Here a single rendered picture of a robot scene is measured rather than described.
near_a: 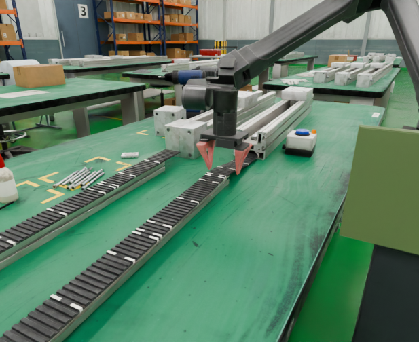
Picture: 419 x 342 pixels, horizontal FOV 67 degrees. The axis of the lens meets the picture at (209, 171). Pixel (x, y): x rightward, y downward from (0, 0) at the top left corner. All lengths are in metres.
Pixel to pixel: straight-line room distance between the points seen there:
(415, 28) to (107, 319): 0.80
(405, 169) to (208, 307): 0.36
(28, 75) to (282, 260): 2.52
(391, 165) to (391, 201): 0.06
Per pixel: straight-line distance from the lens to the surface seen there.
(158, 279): 0.51
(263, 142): 0.95
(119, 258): 0.50
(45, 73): 2.88
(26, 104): 2.12
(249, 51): 0.79
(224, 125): 0.74
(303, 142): 1.00
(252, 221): 0.64
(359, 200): 0.60
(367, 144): 0.57
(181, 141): 0.96
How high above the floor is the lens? 1.11
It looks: 22 degrees down
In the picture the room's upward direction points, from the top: straight up
